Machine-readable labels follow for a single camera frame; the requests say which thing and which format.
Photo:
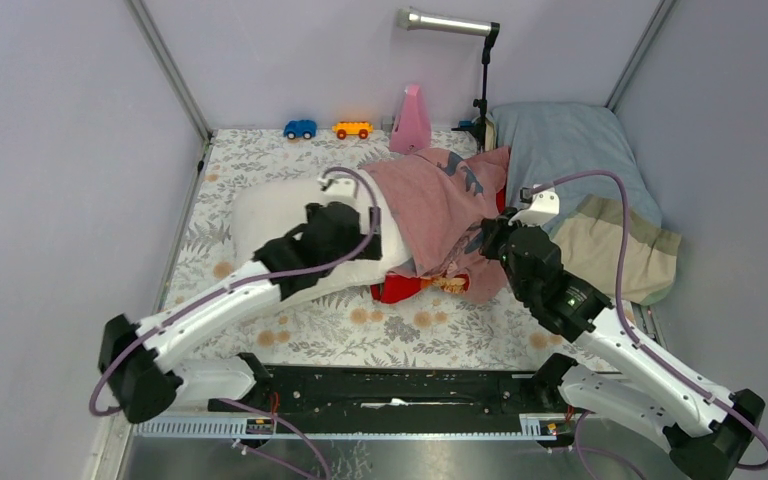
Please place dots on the floral table mat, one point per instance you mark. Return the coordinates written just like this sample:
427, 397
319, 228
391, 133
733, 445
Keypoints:
434, 329

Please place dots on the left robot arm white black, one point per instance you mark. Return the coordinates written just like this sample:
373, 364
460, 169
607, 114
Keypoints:
141, 362

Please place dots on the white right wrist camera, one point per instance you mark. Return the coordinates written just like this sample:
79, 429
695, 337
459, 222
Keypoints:
537, 208

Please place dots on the orange toy car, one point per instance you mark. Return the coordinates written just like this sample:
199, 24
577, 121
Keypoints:
343, 130

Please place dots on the blue and beige pillow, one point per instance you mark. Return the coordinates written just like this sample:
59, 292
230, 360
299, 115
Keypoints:
609, 228

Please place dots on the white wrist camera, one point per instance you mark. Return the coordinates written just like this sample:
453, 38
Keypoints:
537, 208
341, 189

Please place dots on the pink metronome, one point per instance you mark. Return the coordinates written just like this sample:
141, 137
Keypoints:
411, 129

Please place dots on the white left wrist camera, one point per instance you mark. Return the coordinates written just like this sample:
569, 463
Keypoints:
341, 189

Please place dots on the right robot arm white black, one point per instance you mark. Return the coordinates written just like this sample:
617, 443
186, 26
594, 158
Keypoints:
704, 427

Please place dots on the white pillow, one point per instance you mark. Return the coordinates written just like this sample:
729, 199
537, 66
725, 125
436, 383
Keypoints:
266, 211

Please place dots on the red patterned pillowcase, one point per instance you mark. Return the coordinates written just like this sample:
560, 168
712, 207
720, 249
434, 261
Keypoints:
438, 201

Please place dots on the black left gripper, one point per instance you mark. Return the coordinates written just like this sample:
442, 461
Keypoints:
358, 238

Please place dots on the blue toy car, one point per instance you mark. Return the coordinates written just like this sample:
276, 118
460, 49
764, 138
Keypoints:
300, 129

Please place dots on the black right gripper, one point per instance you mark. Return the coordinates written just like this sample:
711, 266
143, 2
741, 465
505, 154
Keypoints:
494, 229

